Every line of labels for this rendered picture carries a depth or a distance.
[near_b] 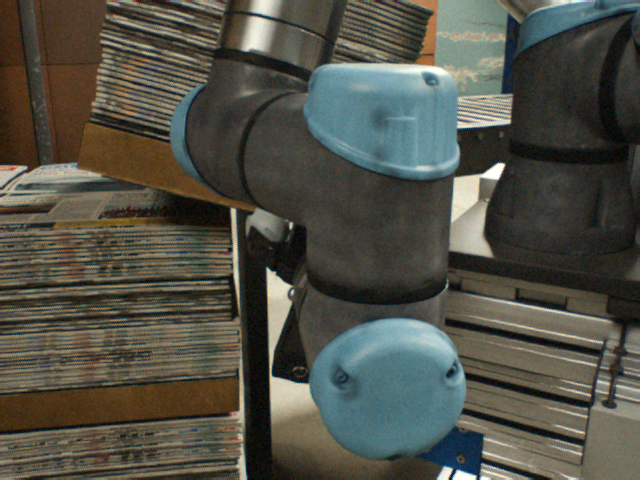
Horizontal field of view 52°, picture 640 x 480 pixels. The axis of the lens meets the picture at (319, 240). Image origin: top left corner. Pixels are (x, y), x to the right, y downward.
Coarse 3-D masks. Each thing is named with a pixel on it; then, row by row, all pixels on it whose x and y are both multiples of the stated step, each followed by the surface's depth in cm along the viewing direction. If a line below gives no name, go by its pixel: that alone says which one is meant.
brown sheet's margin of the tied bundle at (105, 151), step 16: (96, 128) 58; (80, 144) 58; (96, 144) 58; (112, 144) 59; (128, 144) 59; (144, 144) 59; (160, 144) 59; (80, 160) 59; (96, 160) 59; (112, 160) 59; (128, 160) 59; (144, 160) 59; (160, 160) 59; (112, 176) 59; (128, 176) 59; (144, 176) 60; (160, 176) 60; (176, 176) 60; (176, 192) 60; (192, 192) 61; (208, 192) 61
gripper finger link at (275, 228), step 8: (256, 208) 61; (248, 216) 62; (256, 216) 60; (264, 216) 59; (272, 216) 58; (248, 224) 60; (256, 224) 59; (264, 224) 59; (272, 224) 58; (280, 224) 57; (288, 224) 56; (248, 232) 59; (264, 232) 58; (272, 232) 58; (280, 232) 56; (288, 232) 56; (272, 240) 56; (280, 240) 56
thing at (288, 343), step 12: (288, 312) 52; (288, 324) 51; (288, 336) 51; (300, 336) 51; (276, 348) 55; (288, 348) 52; (300, 348) 52; (276, 360) 54; (288, 360) 53; (300, 360) 53; (276, 372) 55; (288, 372) 54; (300, 372) 54
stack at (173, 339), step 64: (0, 192) 81; (64, 192) 82; (128, 192) 82; (0, 256) 66; (64, 256) 67; (128, 256) 68; (192, 256) 69; (0, 320) 68; (64, 320) 69; (128, 320) 70; (192, 320) 71; (0, 384) 70; (64, 384) 71; (128, 384) 72; (0, 448) 72; (64, 448) 74; (128, 448) 75; (192, 448) 76
